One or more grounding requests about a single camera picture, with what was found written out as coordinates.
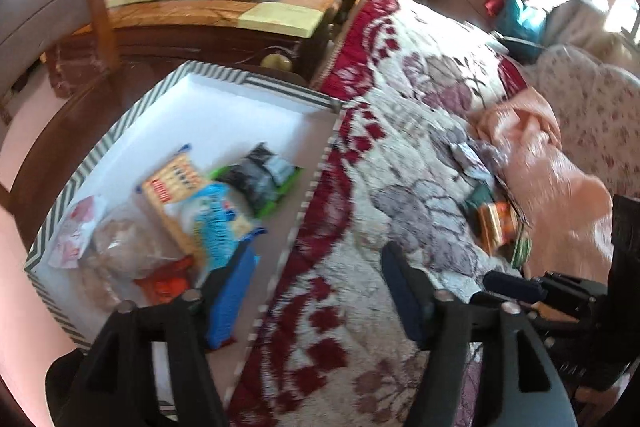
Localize red snack packet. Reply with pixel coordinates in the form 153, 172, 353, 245
132, 257, 196, 305

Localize green white striped cardboard box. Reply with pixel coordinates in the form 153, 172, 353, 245
25, 61, 346, 413

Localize small blue snack packet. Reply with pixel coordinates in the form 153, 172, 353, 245
205, 247, 261, 350

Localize round yellow object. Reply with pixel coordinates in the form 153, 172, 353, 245
262, 52, 293, 72

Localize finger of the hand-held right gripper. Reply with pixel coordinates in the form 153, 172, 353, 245
537, 272, 611, 308
482, 271, 548, 305

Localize teal bag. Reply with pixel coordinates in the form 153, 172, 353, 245
495, 0, 548, 58

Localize floral sofa cushion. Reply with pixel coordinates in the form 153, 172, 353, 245
525, 44, 640, 218

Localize blue white bread packet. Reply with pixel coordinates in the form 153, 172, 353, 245
187, 184, 268, 268

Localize peach quilt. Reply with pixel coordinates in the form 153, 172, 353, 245
472, 87, 616, 278

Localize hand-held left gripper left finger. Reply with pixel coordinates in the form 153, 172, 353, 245
75, 247, 256, 427

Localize dark green snack packet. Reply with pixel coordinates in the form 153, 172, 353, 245
462, 184, 496, 218

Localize silver snack packet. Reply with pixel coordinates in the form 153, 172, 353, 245
450, 139, 493, 180

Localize floral red white fleece blanket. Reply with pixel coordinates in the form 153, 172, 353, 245
227, 0, 616, 427

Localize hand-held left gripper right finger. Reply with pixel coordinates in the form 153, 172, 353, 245
381, 242, 576, 427

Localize black green snack packet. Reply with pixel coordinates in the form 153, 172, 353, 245
210, 142, 303, 218

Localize dark wooden chair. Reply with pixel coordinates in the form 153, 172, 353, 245
0, 0, 321, 268

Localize orange cracker packet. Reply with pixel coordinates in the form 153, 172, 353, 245
135, 147, 211, 258

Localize pink white snack packet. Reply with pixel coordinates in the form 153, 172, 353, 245
47, 194, 108, 270

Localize orange snack packet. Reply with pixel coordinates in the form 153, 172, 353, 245
475, 202, 521, 255

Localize clear bag of tan snacks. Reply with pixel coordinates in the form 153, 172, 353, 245
80, 202, 186, 308

